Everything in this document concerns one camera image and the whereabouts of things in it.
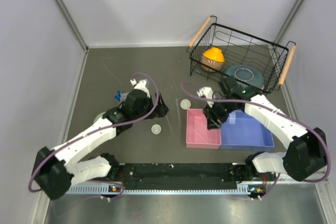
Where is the light green plate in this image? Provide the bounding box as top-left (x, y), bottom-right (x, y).
top-left (93, 112), bottom-right (104, 123)

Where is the dark blue plate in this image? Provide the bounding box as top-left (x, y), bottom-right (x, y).
top-left (224, 65), bottom-right (264, 89)

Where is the purple cable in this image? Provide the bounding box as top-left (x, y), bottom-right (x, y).
top-left (28, 72), bottom-right (160, 204)
top-left (180, 81), bottom-right (331, 201)

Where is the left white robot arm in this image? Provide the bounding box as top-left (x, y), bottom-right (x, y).
top-left (32, 89), bottom-right (169, 200)

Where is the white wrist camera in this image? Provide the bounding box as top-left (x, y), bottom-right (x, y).
top-left (196, 87), bottom-right (214, 106)
top-left (130, 78), bottom-right (151, 98)

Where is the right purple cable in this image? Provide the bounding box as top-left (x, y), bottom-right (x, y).
top-left (180, 81), bottom-right (331, 201)

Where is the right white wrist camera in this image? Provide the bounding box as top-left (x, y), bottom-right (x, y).
top-left (196, 87), bottom-right (214, 106)

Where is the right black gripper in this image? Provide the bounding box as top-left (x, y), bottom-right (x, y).
top-left (203, 95), bottom-right (239, 130)

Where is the blue plastic bin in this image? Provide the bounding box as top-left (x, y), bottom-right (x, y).
top-left (219, 110), bottom-right (275, 152)

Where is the black wire dish basket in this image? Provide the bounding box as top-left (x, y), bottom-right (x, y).
top-left (186, 15), bottom-right (296, 94)

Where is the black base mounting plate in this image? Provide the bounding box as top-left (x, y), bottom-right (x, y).
top-left (119, 163), bottom-right (252, 190)

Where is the aluminium frame rail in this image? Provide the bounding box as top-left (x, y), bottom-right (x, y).
top-left (39, 162), bottom-right (329, 196)

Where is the clear test tube rack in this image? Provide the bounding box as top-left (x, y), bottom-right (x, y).
top-left (117, 92), bottom-right (129, 102)

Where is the orange and brown bowl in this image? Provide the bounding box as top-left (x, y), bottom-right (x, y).
top-left (201, 47), bottom-right (225, 72)

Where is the pink plastic bin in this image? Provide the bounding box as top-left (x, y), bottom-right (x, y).
top-left (186, 109), bottom-right (221, 150)

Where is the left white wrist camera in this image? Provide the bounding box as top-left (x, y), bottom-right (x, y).
top-left (130, 78), bottom-right (151, 98)

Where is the white crucible cup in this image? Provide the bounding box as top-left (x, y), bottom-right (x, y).
top-left (151, 124), bottom-right (162, 135)

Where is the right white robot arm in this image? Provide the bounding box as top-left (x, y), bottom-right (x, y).
top-left (197, 77), bottom-right (329, 182)

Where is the white crucible lid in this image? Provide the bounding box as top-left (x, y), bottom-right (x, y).
top-left (180, 99), bottom-right (191, 110)

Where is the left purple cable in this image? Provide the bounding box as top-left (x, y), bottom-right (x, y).
top-left (28, 72), bottom-right (160, 204)

